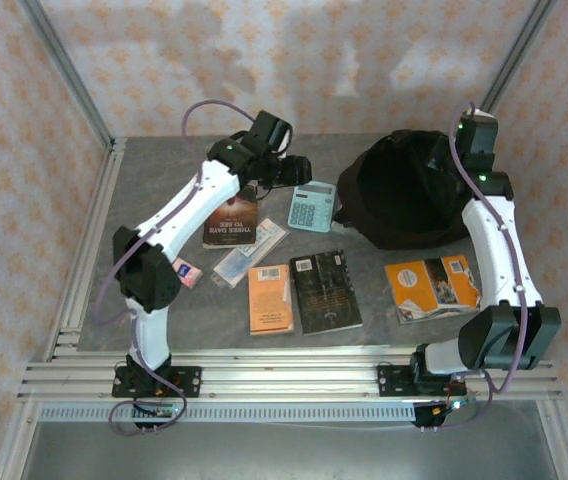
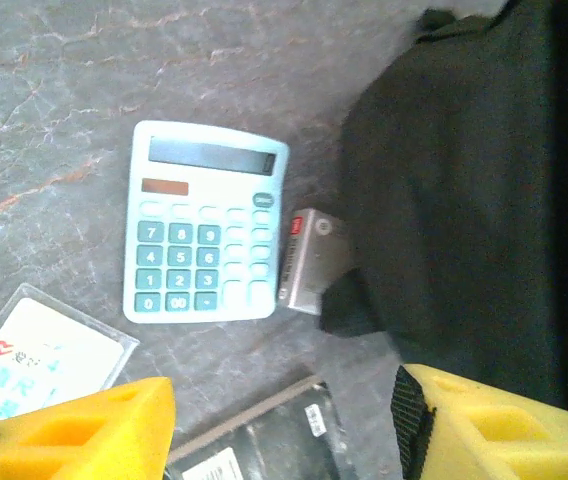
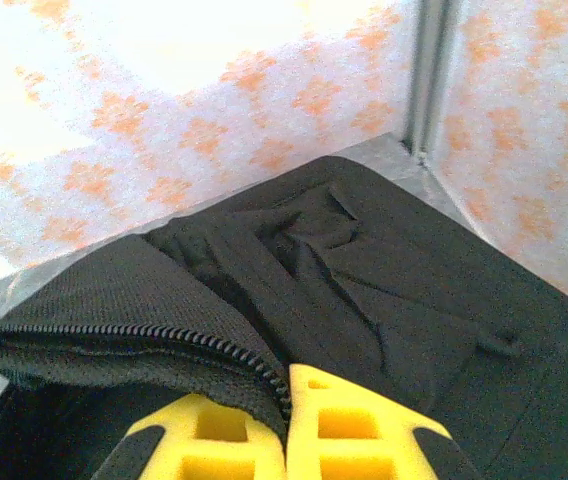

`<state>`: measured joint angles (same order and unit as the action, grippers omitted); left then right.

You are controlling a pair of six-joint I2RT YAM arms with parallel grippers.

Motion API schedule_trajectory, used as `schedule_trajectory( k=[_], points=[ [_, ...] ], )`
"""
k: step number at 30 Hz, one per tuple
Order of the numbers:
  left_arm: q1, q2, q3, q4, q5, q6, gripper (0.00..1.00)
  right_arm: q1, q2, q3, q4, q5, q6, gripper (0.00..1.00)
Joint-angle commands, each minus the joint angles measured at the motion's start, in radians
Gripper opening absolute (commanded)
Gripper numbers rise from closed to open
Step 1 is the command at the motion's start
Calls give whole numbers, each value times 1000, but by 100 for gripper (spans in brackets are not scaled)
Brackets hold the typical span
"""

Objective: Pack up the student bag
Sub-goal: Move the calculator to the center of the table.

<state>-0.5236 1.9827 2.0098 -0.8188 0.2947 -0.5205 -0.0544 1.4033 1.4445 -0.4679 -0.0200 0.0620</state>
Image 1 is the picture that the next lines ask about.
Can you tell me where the aluminium frame mounting rail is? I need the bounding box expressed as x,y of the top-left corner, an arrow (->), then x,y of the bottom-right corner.
18,349 -> 563,401

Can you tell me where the black paperback book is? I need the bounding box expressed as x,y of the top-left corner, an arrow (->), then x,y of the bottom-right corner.
289,249 -> 364,336

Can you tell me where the orange blue photo-cover book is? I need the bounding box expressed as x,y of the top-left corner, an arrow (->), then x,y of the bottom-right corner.
383,254 -> 483,325

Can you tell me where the teal calculator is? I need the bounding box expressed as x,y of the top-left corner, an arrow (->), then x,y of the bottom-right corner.
287,181 -> 339,232

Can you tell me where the plain orange paperback book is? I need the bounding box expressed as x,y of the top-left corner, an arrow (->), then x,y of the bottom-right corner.
247,263 -> 295,337

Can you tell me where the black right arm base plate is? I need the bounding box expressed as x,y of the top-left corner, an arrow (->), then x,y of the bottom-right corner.
377,363 -> 468,399

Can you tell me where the aluminium frame corner post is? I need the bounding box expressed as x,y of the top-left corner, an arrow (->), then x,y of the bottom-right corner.
18,0 -> 115,146
478,0 -> 558,116

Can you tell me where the clear blue ruler pack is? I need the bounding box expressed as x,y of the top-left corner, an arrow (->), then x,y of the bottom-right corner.
212,217 -> 289,289

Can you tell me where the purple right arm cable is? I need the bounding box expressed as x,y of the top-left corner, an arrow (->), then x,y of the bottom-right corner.
421,102 -> 530,432

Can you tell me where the grey metal lower panel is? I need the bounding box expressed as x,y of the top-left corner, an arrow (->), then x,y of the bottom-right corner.
18,419 -> 560,480

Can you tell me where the small pink eraser box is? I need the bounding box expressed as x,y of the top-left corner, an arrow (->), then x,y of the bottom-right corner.
171,257 -> 204,290

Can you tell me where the small circuit board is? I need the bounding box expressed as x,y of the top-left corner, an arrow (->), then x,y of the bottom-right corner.
133,399 -> 181,419
431,397 -> 478,417

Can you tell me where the white slotted cable duct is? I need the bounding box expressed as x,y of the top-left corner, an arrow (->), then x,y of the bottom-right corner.
38,403 -> 418,424

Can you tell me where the black backpack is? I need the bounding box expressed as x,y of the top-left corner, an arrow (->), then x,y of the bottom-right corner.
331,128 -> 470,250

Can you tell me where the aluminium frame side rail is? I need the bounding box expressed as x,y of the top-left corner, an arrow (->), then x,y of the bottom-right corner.
46,138 -> 128,361

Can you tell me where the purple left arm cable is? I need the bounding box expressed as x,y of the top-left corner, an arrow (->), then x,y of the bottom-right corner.
93,98 -> 260,436

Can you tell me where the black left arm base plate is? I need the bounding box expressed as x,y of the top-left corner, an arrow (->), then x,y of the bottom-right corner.
112,364 -> 203,399

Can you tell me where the dark red paperback book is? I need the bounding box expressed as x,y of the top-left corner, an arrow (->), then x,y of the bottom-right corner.
201,184 -> 259,250

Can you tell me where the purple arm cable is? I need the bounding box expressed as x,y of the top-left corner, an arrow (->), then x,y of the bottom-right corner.
93,98 -> 260,436
421,102 -> 530,432

